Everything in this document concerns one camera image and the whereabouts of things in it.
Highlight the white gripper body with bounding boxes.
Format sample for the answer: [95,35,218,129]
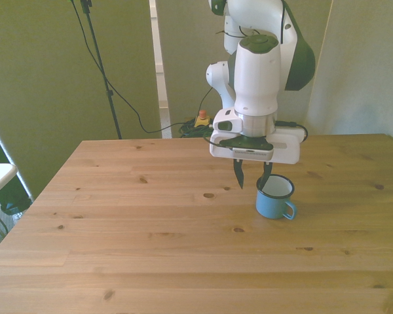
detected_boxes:
[209,126,308,165]

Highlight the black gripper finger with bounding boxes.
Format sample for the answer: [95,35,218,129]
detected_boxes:
[232,158,246,190]
[260,161,274,192]

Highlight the blue enamel mug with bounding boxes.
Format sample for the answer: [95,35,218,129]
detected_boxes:
[255,174,298,221]

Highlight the yellow emergency stop button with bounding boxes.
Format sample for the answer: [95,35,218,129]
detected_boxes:
[193,110,212,129]

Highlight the black tripod stand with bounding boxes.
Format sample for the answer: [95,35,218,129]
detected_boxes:
[79,0,123,140]

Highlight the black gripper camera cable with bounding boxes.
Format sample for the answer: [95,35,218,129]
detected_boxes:
[274,120,310,144]

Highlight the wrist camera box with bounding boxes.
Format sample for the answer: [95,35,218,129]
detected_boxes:
[232,147,276,162]

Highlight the coiled dark green cables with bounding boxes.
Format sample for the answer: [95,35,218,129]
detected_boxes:
[178,118,217,139]

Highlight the thin black stop-button cable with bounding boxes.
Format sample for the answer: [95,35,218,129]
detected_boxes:
[196,86,214,115]

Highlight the white door frame strip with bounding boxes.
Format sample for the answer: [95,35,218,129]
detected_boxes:
[149,0,173,139]

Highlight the black tripod cable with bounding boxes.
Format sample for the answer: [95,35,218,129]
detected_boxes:
[69,0,172,134]

